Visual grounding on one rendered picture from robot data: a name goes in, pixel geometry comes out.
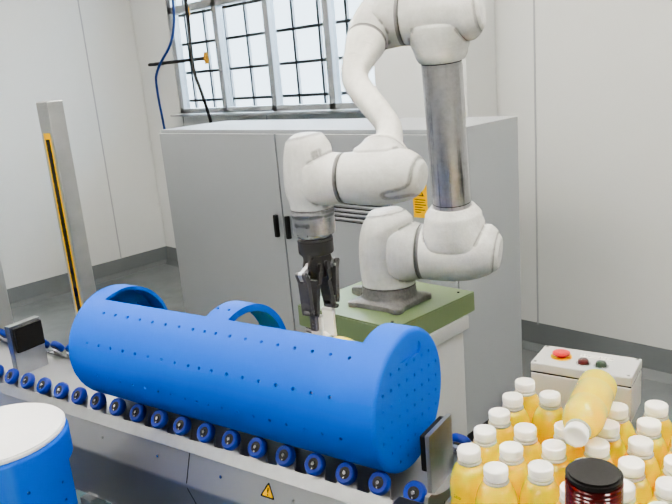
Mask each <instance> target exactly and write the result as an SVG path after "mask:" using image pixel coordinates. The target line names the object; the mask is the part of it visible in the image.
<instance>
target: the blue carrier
mask: <svg viewBox="0 0 672 504"><path fill-rule="evenodd" d="M248 312H250V313H251V314H252V315H253V316H254V317H255V318H256V320H257V321H258V323H259V325H255V324H249V323H243V322H237V321H235V320H236V319H238V318H239V317H240V316H242V315H243V314H245V313H248ZM331 355H332V356H331ZM69 357H70V361H71V365H72V368H73V370H74V372H75V374H76V375H77V377H78V378H79V380H80V381H81V382H82V383H83V384H84V385H85V386H87V387H88V388H90V389H92V390H94V391H97V392H101V393H104V394H108V395H111V396H115V397H118V398H122V399H126V400H129V401H133V402H136V403H140V404H144V405H147V406H151V407H154V408H158V409H162V410H165V411H169V412H172V413H176V414H179V415H183V416H187V417H190V418H194V419H197V420H201V421H204V422H208V423H212V424H215V425H219V426H222V427H226V428H230V429H234V430H237V431H240V432H244V433H247V434H251V435H255V436H258V437H262V438H265V439H269V440H273V441H276V442H280V443H283V444H287V445H291V446H294V447H298V448H301V449H305V450H308V451H312V452H316V453H319V454H323V455H326V456H330V457H333V458H337V459H341V460H344V461H348V462H351V463H355V464H359V465H362V466H366V467H369V468H373V469H376V470H380V471H384V472H387V473H392V474H397V473H401V472H403V471H405V470H407V469H408V468H409V467H411V466H412V465H413V464H414V463H415V462H416V460H417V459H418V458H419V456H420V455H421V449H420V435H421V434H422V433H423V432H424V431H425V430H426V429H427V428H428V427H429V426H430V425H431V424H432V423H433V422H434V421H435V420H436V416H437V411H438V406H439V400H440V391H441V368H440V360H439V355H438V351H437V348H436V345H435V343H434V341H433V339H432V337H431V336H430V335H429V333H428V332H427V331H425V330H424V329H422V328H420V327H416V326H409V325H402V324H395V323H385V324H382V325H380V326H378V327H377V328H375V329H374V330H373V331H372V332H371V333H370V334H369V335H368V336H367V337H366V339H365V340H364V342H357V341H351V340H345V339H339V338H333V337H327V336H321V335H315V334H309V333H303V332H297V331H291V330H286V328H285V325H284V323H283V321H282V319H281V318H280V316H279V315H278V314H277V313H276V311H274V310H273V309H272V308H270V307H269V306H266V305H263V304H258V303H251V302H244V301H229V302H225V303H223V304H221V305H219V306H217V307H216V308H215V309H213V310H212V311H211V312H210V313H209V314H208V315H207V316H201V315H195V314H189V313H183V312H177V311H171V310H168V309H167V307H166V305H165V303H164V302H163V300H162V299H161V298H160V297H159V296H158V295H157V294H156V293H155V292H153V291H152V290H150V289H148V288H145V287H140V286H134V285H127V284H115V285H110V286H107V287H105V288H102V289H100V290H99V291H97V292H96V293H94V294H93V295H92V296H91V297H90V298H89V299H88V300H87V301H86V302H85V303H84V304H83V305H82V307H81V308H80V310H79V311H78V313H77V315H76V317H75V319H74V322H73V324H72V327H71V331H70V336H69ZM243 377H244V378H243ZM276 384H277V386H276ZM330 396H331V398H330Z"/></svg>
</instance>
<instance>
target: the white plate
mask: <svg viewBox="0 0 672 504"><path fill-rule="evenodd" d="M65 422H66V419H65V414H64V412H63V411H62V410H61V409H59V408H58V407H56V406H53V405H50V404H45V403H18V404H11V405H5V406H1V407H0V466H1V465H4V464H8V463H10V462H13V461H16V460H18V459H21V458H23V457H25V456H28V455H30V454H32V453H34V452H36V451H37V450H39V449H41V448H42V447H44V446H46V445H47V444H48V443H50V442H51V441H52V440H53V439H54V438H56V437H57V436H58V434H59V433H60V432H61V431H62V429H63V428H64V426H65Z"/></svg>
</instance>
